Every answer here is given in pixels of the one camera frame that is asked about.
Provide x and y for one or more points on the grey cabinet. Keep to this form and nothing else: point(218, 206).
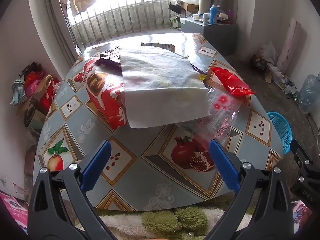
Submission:
point(212, 37)

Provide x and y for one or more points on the blue plastic basket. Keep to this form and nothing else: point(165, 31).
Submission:
point(281, 130)

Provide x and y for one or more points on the clear flower print plastic bag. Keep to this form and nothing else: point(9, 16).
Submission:
point(220, 115)

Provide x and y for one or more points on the white towel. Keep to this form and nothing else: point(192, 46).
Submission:
point(162, 87)

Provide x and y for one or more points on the large red snack bag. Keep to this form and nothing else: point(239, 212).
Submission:
point(105, 95)

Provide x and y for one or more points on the blue bottle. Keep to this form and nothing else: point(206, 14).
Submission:
point(213, 15)

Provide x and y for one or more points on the pink printed paper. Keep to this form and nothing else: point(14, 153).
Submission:
point(13, 210)

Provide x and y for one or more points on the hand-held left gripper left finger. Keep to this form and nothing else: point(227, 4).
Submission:
point(96, 165)

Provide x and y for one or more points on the cardboard box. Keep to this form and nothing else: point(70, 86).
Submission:
point(191, 6)

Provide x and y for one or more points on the green white shaggy rug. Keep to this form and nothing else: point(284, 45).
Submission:
point(172, 220)

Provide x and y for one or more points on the translucent plastic bag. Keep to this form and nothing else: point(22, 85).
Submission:
point(308, 95)

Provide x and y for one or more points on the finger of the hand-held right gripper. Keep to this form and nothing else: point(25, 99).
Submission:
point(301, 155)

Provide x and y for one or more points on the small white bottle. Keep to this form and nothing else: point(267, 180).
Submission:
point(205, 19)

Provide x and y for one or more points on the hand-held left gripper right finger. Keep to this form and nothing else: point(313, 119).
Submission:
point(223, 166)

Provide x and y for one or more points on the yellow purple wrapper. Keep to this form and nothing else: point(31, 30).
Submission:
point(200, 73)

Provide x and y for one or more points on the white plastic bag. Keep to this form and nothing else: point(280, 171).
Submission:
point(268, 52)

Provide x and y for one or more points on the small red packet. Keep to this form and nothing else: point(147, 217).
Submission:
point(231, 81)

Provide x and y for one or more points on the metal window railing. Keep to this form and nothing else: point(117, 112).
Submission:
point(120, 20)

